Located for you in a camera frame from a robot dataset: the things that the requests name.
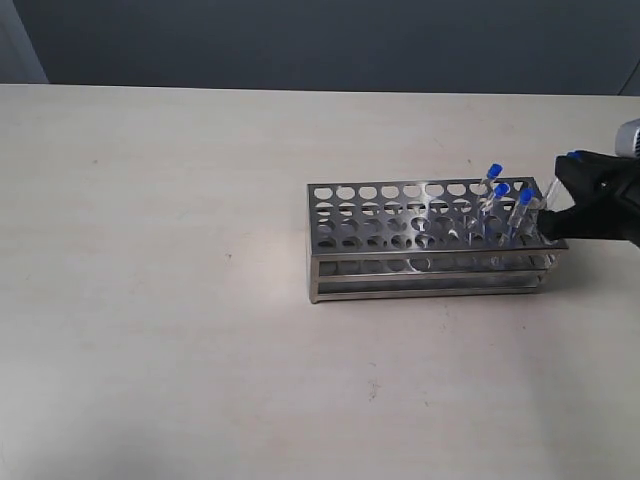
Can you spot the blue capped tube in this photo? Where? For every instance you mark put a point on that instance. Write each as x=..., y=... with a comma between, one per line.
x=485, y=186
x=495, y=202
x=516, y=217
x=552, y=190

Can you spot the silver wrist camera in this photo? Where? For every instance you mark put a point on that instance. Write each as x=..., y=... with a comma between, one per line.
x=627, y=140

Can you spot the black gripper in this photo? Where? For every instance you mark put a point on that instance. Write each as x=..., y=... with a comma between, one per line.
x=583, y=174

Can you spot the stainless steel test tube rack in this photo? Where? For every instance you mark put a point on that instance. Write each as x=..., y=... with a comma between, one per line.
x=396, y=239

